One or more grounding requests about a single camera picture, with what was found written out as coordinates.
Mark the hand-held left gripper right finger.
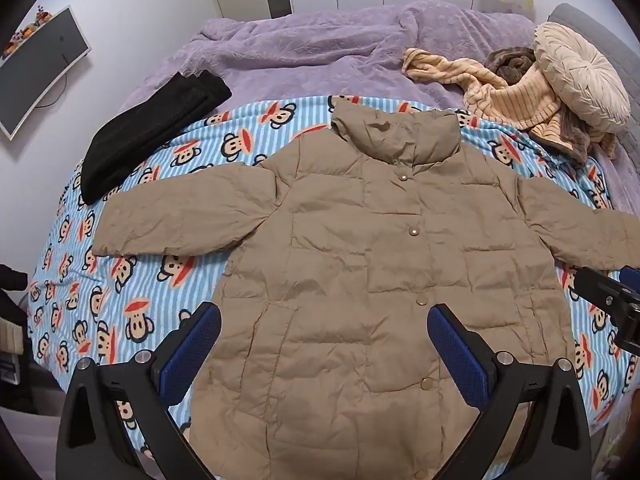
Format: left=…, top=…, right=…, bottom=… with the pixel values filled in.
left=428, top=302, right=597, bottom=480

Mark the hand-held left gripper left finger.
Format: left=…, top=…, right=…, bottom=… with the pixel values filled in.
left=55, top=301, right=223, bottom=480

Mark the tan puffer jacket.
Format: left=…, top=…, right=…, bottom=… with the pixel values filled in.
left=92, top=100, right=640, bottom=480

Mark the monkey print striped blanket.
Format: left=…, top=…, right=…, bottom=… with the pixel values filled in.
left=25, top=95, right=640, bottom=480

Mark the dark cloth pile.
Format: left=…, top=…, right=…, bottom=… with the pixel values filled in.
left=0, top=264, right=38, bottom=413

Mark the round cream pleated pillow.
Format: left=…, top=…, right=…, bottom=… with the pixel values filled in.
left=532, top=22, right=632, bottom=133

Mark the beige striped fleece robe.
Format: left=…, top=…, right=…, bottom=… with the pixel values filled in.
left=402, top=47, right=618, bottom=166

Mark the black folded garment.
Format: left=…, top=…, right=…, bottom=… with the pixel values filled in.
left=80, top=72, right=233, bottom=206

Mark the brown fuzzy cloth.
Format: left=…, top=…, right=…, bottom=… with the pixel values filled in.
left=482, top=47, right=538, bottom=83

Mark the purple bedspread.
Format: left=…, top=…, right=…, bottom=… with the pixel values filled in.
left=135, top=0, right=640, bottom=216

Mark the monitor cable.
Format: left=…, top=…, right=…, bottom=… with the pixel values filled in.
left=37, top=75, right=69, bottom=108

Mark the wall-mounted monitor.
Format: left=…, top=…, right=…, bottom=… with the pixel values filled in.
left=0, top=5, right=93, bottom=142

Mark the orange wall decoration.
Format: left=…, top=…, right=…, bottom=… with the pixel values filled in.
left=2, top=5, right=51, bottom=58

